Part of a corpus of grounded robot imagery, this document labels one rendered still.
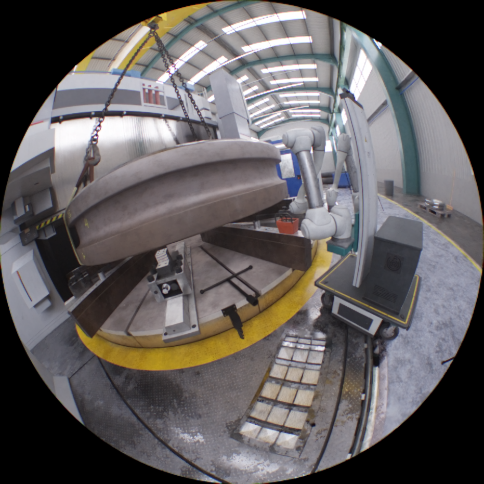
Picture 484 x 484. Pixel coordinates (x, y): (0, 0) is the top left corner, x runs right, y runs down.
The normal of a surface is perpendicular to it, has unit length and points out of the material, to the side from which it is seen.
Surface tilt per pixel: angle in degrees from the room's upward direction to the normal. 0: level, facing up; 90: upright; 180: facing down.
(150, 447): 0
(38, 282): 90
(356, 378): 0
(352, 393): 0
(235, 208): 90
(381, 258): 90
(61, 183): 90
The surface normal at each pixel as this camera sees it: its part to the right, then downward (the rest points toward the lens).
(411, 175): -0.44, 0.41
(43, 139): 0.87, -0.01
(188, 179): 0.45, 0.23
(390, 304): -0.84, 0.35
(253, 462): -0.21, -0.91
